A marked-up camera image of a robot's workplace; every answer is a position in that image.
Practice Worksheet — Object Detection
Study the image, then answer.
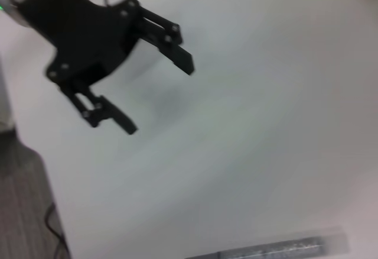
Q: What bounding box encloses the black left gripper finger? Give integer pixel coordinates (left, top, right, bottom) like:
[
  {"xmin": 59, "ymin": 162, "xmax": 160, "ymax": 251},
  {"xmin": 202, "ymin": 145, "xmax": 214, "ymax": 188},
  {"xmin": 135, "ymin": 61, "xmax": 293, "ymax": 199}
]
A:
[{"xmin": 138, "ymin": 4, "xmax": 195, "ymax": 76}]

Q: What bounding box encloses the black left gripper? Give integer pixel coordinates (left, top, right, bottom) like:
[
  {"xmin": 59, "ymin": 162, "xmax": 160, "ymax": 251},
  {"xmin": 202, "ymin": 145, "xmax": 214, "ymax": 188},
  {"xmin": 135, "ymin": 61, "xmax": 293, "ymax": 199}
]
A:
[{"xmin": 16, "ymin": 0, "xmax": 143, "ymax": 135}]

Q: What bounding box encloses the grey marker pen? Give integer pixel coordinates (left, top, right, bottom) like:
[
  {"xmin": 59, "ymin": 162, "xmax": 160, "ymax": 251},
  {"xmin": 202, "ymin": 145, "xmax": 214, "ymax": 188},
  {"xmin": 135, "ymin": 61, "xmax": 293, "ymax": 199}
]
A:
[{"xmin": 184, "ymin": 226, "xmax": 351, "ymax": 259}]

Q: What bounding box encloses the black floor cable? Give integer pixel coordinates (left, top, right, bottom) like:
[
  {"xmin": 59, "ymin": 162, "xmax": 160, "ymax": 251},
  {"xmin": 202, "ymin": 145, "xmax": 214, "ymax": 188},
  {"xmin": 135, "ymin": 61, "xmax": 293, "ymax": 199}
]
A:
[{"xmin": 44, "ymin": 202, "xmax": 72, "ymax": 259}]

